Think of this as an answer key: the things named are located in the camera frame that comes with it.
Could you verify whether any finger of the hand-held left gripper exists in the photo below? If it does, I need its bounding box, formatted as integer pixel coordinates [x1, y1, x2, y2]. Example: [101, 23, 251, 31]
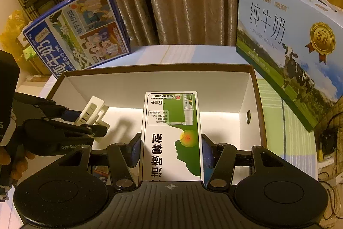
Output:
[14, 93, 84, 123]
[23, 117, 108, 139]

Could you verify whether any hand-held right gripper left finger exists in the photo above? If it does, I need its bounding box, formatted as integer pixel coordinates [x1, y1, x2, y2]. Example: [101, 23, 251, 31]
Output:
[51, 134, 142, 192]

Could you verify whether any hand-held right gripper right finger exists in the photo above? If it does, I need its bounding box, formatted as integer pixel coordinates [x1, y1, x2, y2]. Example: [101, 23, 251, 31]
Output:
[201, 134, 292, 191]

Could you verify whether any white pill organizer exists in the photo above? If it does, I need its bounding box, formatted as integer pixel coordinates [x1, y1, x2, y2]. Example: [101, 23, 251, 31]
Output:
[72, 96, 110, 144]

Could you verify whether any green and white medicine box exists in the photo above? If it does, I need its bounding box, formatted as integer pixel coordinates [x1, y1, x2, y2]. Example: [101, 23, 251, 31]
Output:
[138, 91, 205, 182]

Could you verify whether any brown cardboard box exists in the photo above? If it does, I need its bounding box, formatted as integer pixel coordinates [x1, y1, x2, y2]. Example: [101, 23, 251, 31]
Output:
[44, 64, 268, 156]

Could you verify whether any person's left hand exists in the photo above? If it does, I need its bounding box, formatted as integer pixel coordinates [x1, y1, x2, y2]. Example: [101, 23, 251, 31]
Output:
[0, 146, 36, 179]

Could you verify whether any cardboard box of green packs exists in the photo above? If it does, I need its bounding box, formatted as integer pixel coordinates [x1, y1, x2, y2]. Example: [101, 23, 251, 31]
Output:
[22, 45, 52, 76]

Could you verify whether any yellow plastic bag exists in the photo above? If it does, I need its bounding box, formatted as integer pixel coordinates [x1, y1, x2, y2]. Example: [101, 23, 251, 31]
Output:
[0, 10, 30, 58]

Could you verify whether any light blue milk carton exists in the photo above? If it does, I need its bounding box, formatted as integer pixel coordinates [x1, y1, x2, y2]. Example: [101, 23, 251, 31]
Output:
[236, 0, 343, 133]

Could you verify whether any quilted chair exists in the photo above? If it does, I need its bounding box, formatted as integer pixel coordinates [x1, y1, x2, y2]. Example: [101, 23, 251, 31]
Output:
[313, 103, 343, 165]

